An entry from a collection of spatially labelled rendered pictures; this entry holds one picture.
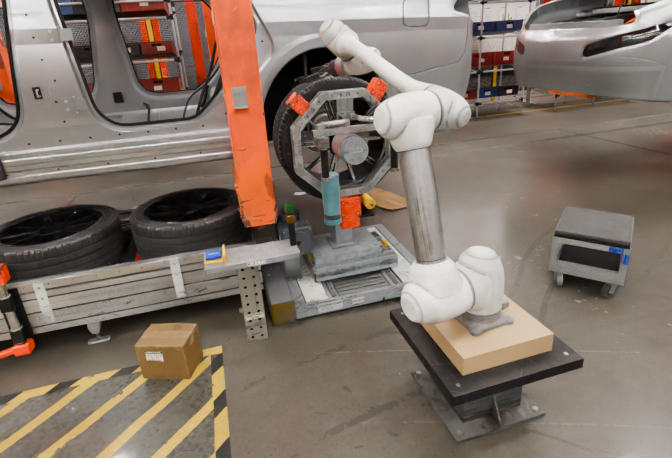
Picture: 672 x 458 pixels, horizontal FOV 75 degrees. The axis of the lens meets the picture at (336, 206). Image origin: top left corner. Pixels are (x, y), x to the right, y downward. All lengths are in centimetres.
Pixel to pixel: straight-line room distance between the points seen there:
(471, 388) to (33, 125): 234
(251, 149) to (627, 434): 183
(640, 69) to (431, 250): 303
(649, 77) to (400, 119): 307
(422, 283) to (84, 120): 193
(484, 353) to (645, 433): 69
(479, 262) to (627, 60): 289
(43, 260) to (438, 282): 187
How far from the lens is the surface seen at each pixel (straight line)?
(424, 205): 142
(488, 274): 158
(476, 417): 187
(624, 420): 207
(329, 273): 249
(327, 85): 225
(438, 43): 288
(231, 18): 202
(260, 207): 216
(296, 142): 217
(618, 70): 421
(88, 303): 249
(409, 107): 138
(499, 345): 163
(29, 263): 257
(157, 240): 246
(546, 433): 192
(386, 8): 274
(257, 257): 204
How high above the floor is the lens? 136
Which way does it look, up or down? 21 degrees down
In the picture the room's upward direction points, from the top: 4 degrees counter-clockwise
